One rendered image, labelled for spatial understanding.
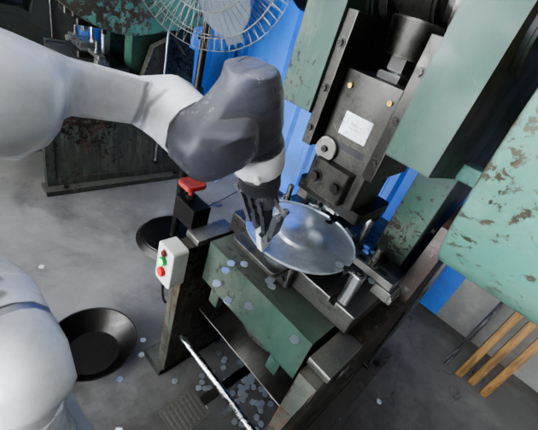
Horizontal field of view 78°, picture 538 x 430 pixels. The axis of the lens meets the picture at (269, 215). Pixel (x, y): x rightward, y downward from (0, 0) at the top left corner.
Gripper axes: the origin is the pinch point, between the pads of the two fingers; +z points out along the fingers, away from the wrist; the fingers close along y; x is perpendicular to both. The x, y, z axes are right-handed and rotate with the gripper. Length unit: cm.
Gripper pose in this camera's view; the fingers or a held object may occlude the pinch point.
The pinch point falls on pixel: (263, 237)
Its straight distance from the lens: 72.5
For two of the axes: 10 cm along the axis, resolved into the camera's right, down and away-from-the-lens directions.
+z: 0.3, 6.3, 7.8
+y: 7.0, 5.5, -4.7
